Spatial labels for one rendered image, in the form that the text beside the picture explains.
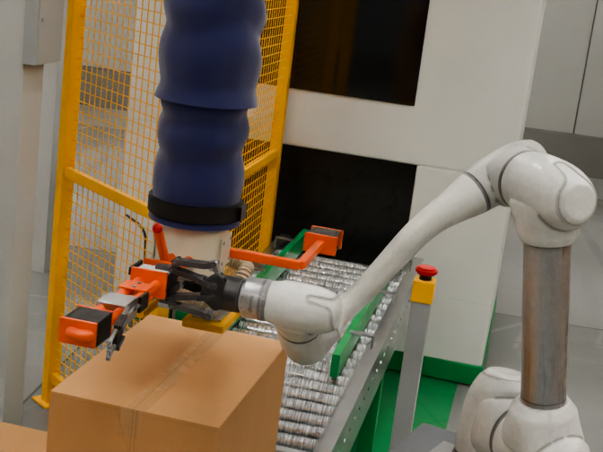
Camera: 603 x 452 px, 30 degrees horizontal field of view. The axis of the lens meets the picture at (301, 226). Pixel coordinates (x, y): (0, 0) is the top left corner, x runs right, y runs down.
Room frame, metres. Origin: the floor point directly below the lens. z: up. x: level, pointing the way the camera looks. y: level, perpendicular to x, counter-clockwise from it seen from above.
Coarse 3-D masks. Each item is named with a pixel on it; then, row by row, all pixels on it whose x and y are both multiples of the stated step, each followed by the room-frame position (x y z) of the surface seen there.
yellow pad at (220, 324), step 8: (224, 312) 2.47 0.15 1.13; (232, 312) 2.49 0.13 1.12; (184, 320) 2.41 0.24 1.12; (192, 320) 2.41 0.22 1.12; (200, 320) 2.41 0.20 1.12; (216, 320) 2.42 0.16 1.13; (224, 320) 2.43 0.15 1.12; (232, 320) 2.46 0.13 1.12; (200, 328) 2.40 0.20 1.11; (208, 328) 2.39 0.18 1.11; (216, 328) 2.39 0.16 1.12; (224, 328) 2.40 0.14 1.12
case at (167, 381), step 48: (144, 336) 2.74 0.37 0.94; (192, 336) 2.78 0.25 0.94; (240, 336) 2.83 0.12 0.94; (96, 384) 2.40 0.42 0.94; (144, 384) 2.43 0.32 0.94; (192, 384) 2.47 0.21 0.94; (240, 384) 2.50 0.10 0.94; (48, 432) 2.33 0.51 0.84; (96, 432) 2.31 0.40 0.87; (144, 432) 2.28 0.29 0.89; (192, 432) 2.26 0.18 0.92; (240, 432) 2.44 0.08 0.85
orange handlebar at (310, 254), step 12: (240, 252) 2.59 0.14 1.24; (252, 252) 2.59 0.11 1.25; (312, 252) 2.66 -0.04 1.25; (276, 264) 2.57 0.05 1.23; (288, 264) 2.57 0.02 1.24; (300, 264) 2.57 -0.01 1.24; (132, 288) 2.21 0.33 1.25; (144, 288) 2.22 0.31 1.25; (156, 288) 2.26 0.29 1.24; (120, 312) 2.07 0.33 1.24; (72, 336) 1.94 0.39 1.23; (84, 336) 1.94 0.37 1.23
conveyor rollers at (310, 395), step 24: (312, 264) 5.01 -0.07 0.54; (336, 264) 5.08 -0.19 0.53; (360, 264) 5.07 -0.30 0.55; (336, 288) 4.64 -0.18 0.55; (384, 312) 4.41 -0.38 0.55; (264, 336) 3.95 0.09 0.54; (360, 336) 4.07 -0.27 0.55; (288, 360) 3.74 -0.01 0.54; (288, 384) 3.55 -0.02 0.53; (312, 384) 3.54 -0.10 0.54; (336, 384) 3.61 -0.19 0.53; (288, 408) 3.36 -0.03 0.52; (312, 408) 3.35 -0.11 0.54; (288, 432) 3.18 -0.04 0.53; (312, 432) 3.17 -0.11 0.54
